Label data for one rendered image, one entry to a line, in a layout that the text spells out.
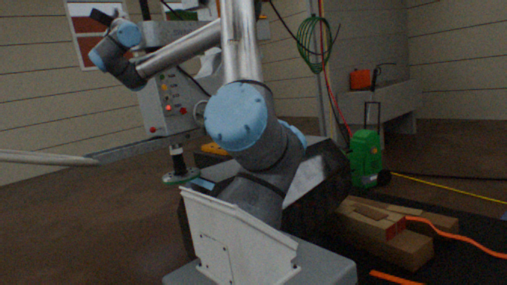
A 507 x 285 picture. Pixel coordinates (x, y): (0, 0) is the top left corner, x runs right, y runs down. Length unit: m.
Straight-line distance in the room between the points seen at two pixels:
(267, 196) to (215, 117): 0.25
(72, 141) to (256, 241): 7.16
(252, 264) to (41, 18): 7.43
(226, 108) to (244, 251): 0.33
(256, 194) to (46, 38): 7.26
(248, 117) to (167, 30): 1.16
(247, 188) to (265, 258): 0.17
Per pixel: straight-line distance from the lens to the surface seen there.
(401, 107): 5.24
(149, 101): 1.80
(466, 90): 6.57
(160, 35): 1.77
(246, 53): 0.90
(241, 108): 0.72
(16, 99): 7.70
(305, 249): 1.03
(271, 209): 0.84
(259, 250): 0.83
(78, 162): 1.43
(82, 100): 7.84
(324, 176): 2.16
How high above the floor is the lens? 1.39
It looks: 12 degrees down
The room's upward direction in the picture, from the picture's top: 9 degrees counter-clockwise
